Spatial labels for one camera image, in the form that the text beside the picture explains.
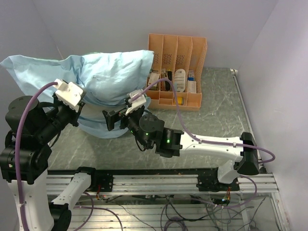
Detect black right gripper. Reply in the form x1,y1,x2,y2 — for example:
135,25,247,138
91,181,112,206
103,105,150,148

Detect green satin pillowcase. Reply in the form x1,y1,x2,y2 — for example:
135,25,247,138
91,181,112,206
0,50,154,139

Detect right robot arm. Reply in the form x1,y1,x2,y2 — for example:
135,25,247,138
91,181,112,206
103,106,259,191

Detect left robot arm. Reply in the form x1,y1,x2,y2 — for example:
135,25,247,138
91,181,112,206
0,96,98,231

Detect white red medicine box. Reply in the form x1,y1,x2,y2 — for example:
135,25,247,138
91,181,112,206
147,72,160,90

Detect black remote control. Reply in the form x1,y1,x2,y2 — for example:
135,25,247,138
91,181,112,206
165,71,172,91

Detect yellow tape measure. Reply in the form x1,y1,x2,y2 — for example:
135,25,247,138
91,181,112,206
177,97,185,105

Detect white oval pill pack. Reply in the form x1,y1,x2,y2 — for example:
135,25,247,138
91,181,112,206
173,69,186,92

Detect white blue medicine box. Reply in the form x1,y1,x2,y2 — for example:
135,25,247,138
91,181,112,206
187,70,197,93

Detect orange desk file organizer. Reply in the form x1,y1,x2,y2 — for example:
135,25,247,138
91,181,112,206
146,34,207,111

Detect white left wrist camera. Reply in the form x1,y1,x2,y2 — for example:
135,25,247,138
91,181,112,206
54,79,86,113

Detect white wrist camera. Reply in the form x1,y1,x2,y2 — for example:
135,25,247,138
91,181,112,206
125,90,146,116
54,79,86,113

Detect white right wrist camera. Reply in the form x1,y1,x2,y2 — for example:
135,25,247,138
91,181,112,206
125,90,146,116

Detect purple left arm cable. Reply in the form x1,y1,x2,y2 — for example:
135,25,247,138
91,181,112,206
13,81,59,231

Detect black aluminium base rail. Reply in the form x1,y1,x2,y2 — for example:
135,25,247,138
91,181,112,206
47,167,241,193

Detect loose cables under table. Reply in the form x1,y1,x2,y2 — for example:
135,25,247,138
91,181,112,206
81,190,272,231

